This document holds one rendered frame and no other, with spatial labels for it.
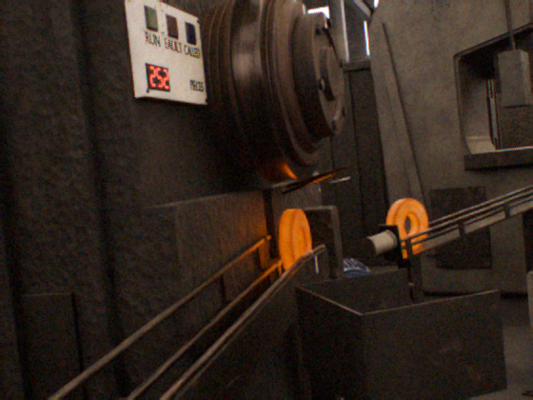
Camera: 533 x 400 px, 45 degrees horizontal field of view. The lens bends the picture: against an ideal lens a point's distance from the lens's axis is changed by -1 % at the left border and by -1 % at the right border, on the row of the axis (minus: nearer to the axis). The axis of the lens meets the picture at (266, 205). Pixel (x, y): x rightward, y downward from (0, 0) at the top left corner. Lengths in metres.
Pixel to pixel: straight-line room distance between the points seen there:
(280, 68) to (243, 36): 0.10
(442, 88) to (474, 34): 0.36
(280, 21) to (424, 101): 2.85
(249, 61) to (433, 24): 2.97
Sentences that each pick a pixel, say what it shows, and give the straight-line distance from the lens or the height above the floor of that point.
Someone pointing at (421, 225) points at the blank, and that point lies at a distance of 2.01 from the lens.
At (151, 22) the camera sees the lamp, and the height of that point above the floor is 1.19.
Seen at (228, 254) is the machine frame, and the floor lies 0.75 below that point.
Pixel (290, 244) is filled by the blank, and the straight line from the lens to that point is 1.46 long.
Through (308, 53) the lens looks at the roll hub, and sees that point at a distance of 1.39.
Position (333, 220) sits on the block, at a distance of 1.72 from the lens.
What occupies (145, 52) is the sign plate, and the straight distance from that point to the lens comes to 1.17.
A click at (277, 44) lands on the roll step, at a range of 1.38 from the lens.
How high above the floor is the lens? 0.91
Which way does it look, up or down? 3 degrees down
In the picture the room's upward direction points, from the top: 6 degrees counter-clockwise
